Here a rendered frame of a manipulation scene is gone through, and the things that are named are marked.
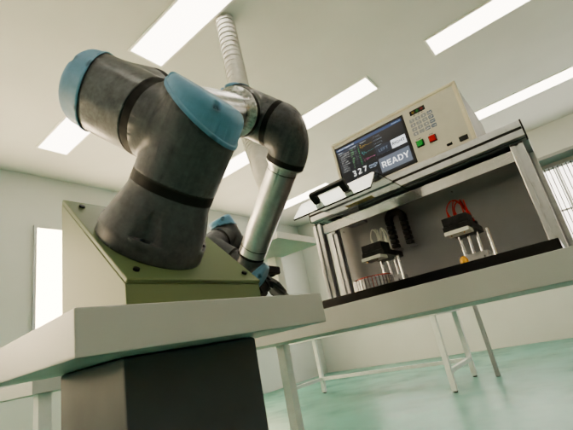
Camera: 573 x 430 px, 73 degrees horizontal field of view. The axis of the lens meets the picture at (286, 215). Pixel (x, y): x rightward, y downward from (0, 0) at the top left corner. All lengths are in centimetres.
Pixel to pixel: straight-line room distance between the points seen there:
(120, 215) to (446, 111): 99
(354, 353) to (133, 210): 810
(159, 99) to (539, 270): 62
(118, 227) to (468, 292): 57
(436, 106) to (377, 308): 69
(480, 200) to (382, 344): 704
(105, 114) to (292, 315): 35
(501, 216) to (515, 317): 625
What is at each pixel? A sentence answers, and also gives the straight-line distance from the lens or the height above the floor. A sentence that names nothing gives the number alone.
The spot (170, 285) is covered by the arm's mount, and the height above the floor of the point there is 78.
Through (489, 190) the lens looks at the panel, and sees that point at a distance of 129.
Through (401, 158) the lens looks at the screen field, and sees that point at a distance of 126.
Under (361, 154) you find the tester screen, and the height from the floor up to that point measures 123.
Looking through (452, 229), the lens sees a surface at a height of 89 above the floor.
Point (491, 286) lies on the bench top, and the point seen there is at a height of 72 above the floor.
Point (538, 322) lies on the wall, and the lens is 745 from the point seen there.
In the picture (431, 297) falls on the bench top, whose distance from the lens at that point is 77.
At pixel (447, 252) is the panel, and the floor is 86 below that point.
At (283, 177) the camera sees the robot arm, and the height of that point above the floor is 106.
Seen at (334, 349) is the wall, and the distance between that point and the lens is 873.
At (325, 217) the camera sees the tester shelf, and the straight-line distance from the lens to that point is 131.
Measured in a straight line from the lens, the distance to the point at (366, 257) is 116.
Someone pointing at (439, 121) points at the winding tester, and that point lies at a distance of 126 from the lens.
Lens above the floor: 69
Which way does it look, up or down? 18 degrees up
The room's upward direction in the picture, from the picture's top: 11 degrees counter-clockwise
